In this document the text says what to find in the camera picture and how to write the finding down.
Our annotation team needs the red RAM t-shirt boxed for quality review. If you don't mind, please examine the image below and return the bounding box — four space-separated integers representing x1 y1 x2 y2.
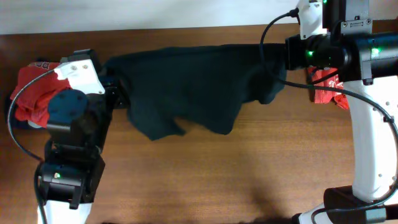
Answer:
306 67 351 110

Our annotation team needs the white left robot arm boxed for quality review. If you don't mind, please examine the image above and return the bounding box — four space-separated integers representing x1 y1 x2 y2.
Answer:
35 49 129 223

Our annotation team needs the black t-shirt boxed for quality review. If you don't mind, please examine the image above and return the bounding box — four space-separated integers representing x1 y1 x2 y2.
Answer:
105 44 287 140

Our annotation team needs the navy folded t-shirt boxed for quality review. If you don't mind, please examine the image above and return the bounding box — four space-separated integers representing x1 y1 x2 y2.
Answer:
4 58 49 129

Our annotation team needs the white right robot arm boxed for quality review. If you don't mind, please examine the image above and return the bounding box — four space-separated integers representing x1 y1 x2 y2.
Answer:
286 1 397 223

